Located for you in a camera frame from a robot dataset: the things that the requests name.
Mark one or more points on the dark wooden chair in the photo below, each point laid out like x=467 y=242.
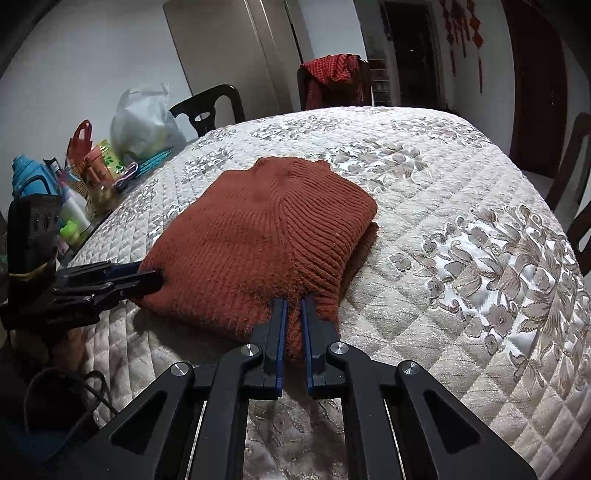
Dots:
x=367 y=83
x=200 y=109

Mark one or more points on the red checkered garment on chair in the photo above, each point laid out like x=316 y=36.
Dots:
x=334 y=78

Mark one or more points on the white floral quilted bedspread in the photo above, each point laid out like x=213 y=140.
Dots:
x=471 y=274

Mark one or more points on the green yellow snack box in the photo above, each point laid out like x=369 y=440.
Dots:
x=111 y=161

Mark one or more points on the rust red knitted sweater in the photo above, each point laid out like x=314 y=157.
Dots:
x=286 y=228

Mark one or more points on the dark wooden chair middle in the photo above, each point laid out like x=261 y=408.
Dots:
x=367 y=83

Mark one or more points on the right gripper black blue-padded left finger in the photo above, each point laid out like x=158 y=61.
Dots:
x=190 y=422

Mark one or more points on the white lotion bottle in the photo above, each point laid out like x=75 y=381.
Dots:
x=73 y=209

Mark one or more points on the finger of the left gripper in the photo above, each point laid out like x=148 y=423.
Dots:
x=87 y=296
x=100 y=271

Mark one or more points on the blue water bottle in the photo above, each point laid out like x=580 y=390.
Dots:
x=29 y=177

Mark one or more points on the red gift bag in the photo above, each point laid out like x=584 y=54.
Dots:
x=79 y=145

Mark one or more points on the red chinese knot decoration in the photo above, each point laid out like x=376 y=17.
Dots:
x=462 y=27

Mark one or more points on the dark wooden chair left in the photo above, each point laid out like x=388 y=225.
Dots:
x=200 y=109

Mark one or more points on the white plastic bag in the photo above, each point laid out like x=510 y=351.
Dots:
x=143 y=125

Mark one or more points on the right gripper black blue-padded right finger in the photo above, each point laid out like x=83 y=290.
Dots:
x=400 y=422

